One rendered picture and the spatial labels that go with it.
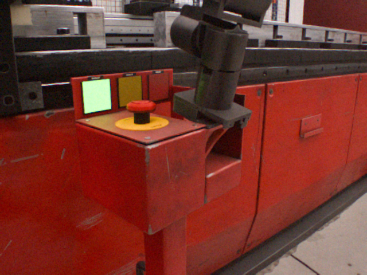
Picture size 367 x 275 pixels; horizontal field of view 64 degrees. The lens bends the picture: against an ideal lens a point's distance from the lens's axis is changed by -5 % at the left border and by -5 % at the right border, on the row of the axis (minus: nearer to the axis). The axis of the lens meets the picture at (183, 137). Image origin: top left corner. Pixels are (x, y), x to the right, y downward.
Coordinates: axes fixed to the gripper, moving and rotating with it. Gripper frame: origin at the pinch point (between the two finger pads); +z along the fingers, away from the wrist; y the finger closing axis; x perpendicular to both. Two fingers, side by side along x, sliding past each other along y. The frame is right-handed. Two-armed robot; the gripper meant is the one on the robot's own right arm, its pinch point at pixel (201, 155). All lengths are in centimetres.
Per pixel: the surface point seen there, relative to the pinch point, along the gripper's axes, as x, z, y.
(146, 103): 10.0, -9.5, 3.1
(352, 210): -135, 75, -17
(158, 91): -1.0, -6.2, 12.4
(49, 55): 11.0, -9.1, 29.2
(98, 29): -6.1, -11.0, 39.9
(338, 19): -201, -17, 48
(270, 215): -61, 51, 5
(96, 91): 11.3, -8.0, 12.7
